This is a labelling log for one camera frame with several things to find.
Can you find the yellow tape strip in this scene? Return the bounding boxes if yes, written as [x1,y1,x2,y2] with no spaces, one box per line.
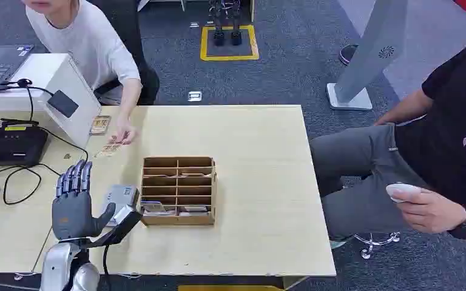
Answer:
[177,284,287,291]

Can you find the person in white top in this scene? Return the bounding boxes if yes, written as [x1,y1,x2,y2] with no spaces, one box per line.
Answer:
[21,0,143,146]

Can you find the wooden card box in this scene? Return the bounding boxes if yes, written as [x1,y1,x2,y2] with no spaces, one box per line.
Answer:
[139,156,218,227]

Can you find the white oval remote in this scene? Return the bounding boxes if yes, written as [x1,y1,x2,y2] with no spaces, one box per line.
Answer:
[385,182,424,204]

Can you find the white floor kiosk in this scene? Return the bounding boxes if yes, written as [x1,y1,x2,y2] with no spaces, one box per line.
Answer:
[325,0,410,112]

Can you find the grey card case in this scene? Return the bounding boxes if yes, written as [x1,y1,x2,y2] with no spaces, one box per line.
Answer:
[103,184,140,228]

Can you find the pale card in box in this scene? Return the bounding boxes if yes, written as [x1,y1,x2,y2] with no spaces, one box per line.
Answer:
[178,206,210,216]

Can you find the black clip with cable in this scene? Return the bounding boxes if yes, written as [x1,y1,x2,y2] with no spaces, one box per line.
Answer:
[0,78,55,123]

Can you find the black square pad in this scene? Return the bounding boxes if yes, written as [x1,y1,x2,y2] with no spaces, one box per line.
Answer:
[47,89,80,119]

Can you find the dark shoe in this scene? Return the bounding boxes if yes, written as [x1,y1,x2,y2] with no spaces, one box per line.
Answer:
[338,44,359,67]

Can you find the black desktop printer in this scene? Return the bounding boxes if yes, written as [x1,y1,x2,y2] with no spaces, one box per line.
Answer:
[0,118,50,169]

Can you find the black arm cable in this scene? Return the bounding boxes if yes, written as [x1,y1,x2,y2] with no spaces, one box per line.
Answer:
[101,244,112,291]

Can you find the cards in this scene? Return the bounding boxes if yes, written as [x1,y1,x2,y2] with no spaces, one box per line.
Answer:
[95,133,131,159]

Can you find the blue white card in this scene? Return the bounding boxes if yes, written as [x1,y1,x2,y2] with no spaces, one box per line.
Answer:
[141,201,168,214]

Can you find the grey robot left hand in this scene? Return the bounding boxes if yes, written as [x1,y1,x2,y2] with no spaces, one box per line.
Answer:
[52,159,117,242]

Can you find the person's hand over cards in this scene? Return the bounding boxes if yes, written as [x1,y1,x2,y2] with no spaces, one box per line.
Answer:
[113,115,138,146]

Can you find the person in black top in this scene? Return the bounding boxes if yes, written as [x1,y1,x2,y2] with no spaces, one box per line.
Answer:
[309,35,466,250]

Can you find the white stand box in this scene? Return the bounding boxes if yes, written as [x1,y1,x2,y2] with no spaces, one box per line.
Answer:
[0,53,103,150]

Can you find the black looped cable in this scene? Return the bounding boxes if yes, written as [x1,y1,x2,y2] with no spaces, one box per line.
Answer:
[0,126,90,206]

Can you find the brown framed card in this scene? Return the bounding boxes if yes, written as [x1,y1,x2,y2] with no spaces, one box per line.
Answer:
[90,115,112,136]

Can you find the chrome chair base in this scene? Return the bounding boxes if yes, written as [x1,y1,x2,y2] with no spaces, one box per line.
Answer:
[353,230,402,261]

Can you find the person's hand with remote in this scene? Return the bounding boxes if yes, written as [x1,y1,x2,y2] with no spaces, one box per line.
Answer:
[391,187,466,235]

